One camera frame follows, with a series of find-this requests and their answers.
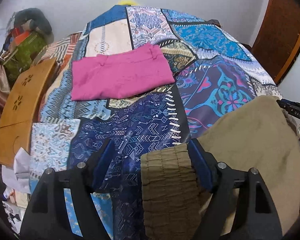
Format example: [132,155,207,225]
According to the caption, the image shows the khaki elastic-waist shorts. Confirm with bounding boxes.
[141,96,300,239]

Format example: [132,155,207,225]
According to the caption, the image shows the crumpled white paper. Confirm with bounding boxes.
[1,147,31,194]

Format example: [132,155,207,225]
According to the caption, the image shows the brown wooden door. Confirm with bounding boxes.
[251,0,300,85]

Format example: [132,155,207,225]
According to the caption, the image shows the blue patchwork bedspread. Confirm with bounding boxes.
[30,5,280,239]

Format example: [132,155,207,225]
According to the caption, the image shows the green patterned storage bag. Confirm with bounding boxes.
[2,32,46,84]

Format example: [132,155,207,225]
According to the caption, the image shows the folded pink pants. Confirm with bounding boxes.
[71,43,174,101]

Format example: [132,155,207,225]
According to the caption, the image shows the grey plush pillow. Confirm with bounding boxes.
[14,8,52,35]

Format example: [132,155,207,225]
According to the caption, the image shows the yellow curved foam tube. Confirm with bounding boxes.
[117,0,140,6]

